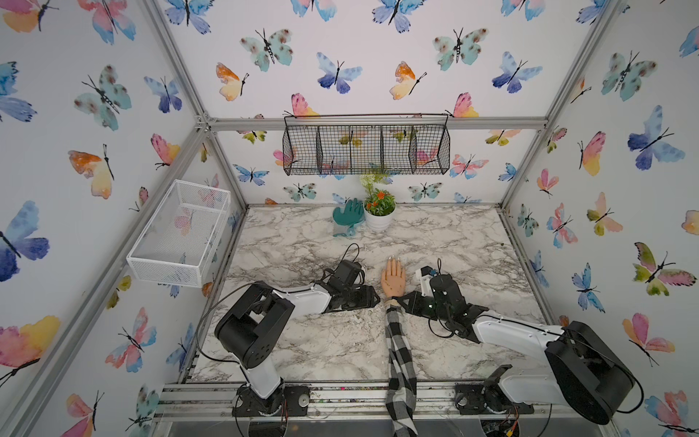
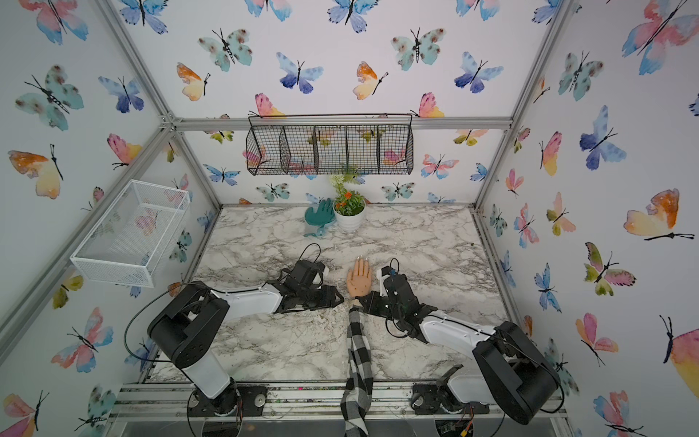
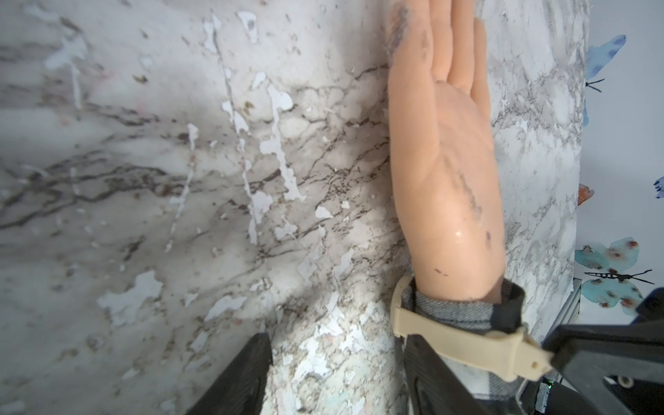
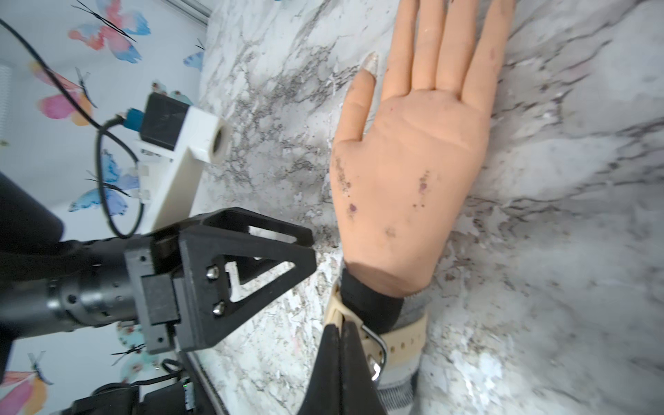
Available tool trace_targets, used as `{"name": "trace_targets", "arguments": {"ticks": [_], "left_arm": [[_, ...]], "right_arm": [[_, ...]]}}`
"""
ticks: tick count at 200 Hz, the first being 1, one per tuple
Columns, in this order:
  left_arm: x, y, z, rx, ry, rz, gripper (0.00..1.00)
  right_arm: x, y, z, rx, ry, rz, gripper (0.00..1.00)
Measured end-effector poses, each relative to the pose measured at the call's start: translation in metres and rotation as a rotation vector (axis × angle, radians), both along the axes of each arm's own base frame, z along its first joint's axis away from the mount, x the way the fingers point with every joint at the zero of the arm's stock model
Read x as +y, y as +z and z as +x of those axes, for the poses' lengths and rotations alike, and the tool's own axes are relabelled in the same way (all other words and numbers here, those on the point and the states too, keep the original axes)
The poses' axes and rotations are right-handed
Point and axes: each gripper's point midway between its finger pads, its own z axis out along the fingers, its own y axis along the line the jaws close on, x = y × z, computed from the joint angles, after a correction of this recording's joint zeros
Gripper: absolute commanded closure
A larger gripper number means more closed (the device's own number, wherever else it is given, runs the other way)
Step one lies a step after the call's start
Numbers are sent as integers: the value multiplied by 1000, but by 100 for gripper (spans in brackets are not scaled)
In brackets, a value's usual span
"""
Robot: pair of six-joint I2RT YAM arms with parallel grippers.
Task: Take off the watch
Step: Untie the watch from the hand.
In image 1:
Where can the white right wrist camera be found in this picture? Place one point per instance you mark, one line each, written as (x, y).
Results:
(424, 276)

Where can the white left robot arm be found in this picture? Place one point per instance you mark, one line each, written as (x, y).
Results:
(251, 329)

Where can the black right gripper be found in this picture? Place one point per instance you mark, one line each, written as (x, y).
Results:
(412, 302)

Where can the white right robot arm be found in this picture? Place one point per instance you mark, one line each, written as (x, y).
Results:
(579, 370)

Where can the teal hand-shaped holder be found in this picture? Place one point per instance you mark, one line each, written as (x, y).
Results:
(347, 218)

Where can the black white checkered sleeve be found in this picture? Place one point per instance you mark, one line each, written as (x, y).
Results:
(401, 396)

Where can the green artificial plant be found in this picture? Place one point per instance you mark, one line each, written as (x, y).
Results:
(379, 202)

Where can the black wire wall basket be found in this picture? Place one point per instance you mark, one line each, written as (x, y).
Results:
(394, 144)

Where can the white flower pot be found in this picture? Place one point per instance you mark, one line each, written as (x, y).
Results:
(378, 223)

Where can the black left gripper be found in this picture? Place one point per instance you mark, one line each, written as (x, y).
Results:
(367, 299)

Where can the white mesh wall basket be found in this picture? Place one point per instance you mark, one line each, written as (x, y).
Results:
(179, 240)

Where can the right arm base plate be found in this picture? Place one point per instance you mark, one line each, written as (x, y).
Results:
(479, 399)

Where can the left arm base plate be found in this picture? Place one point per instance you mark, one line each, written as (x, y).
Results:
(290, 400)

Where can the mannequin hand with long nails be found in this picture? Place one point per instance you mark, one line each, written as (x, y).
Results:
(393, 279)

